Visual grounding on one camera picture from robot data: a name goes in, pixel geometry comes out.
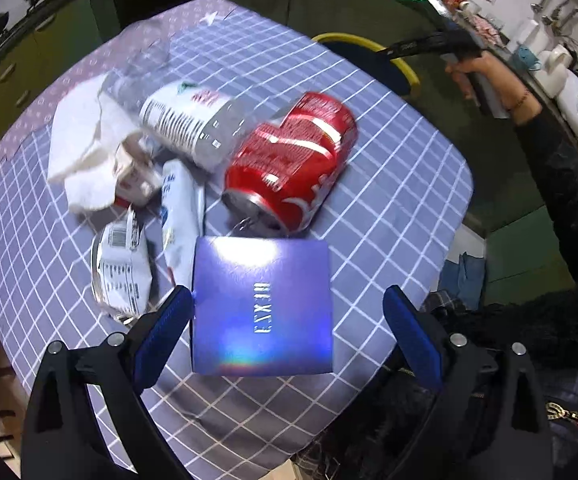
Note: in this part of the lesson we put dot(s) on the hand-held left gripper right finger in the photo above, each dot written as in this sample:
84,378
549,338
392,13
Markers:
414,335

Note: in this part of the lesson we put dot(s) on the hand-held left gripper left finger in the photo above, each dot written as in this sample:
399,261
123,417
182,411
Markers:
166,330

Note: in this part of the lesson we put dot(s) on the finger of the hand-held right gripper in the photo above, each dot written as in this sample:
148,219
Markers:
411,46

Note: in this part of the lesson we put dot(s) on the yellow rimmed trash bin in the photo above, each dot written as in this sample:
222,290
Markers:
359,57

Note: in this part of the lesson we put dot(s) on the shiny blue cardboard box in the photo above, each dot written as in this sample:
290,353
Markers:
261,305

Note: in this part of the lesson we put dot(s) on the crushed red soda can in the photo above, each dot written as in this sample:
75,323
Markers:
289,160

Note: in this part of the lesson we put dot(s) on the clear plastic bottle white label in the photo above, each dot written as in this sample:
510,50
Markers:
184,120

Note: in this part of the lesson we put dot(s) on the white tissue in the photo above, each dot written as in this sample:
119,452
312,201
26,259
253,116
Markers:
79,135

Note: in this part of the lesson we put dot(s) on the person's right forearm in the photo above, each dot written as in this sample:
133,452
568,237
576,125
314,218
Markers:
559,170

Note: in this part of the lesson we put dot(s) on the person's right hand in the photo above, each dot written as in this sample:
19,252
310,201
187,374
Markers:
506,80

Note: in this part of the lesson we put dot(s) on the teal cup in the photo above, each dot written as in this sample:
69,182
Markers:
526,57

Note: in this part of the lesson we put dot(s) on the blue cloth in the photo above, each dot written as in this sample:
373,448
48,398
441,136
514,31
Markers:
464,277

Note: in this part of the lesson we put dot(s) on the crumpled silver snack packet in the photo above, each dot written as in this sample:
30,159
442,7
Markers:
119,270

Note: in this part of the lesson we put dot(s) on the white jug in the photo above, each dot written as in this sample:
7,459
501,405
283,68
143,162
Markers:
561,67

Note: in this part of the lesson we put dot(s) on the person's black fuzzy clothing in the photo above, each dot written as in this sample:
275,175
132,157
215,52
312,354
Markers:
519,325

